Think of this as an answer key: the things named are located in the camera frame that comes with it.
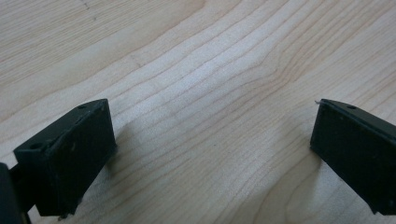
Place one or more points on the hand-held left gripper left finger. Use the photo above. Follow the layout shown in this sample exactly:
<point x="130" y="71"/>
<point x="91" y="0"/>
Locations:
<point x="67" y="158"/>

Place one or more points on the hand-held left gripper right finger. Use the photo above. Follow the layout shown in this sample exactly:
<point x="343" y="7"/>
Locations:
<point x="358" y="149"/>

